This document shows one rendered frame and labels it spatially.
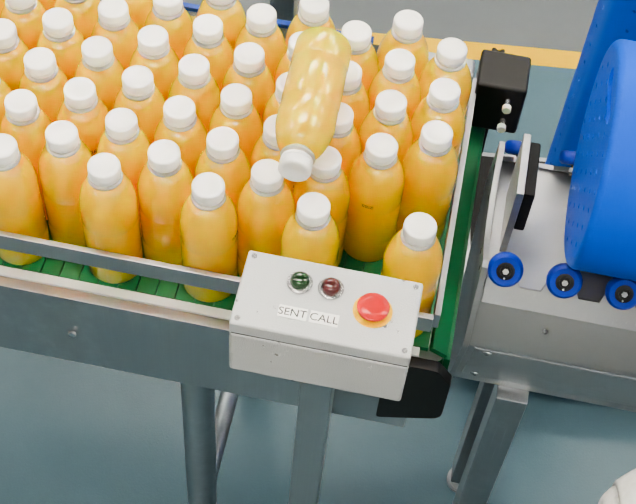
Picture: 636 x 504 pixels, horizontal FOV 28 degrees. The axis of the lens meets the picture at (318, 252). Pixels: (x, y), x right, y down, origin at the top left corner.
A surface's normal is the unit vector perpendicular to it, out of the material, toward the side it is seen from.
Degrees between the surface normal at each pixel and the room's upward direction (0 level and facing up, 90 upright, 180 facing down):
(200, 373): 90
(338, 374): 90
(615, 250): 87
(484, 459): 90
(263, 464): 0
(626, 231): 74
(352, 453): 0
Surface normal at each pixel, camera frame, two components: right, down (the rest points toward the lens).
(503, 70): 0.06, -0.57
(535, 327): -0.16, 0.56
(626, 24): -0.85, 0.40
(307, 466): -0.19, 0.79
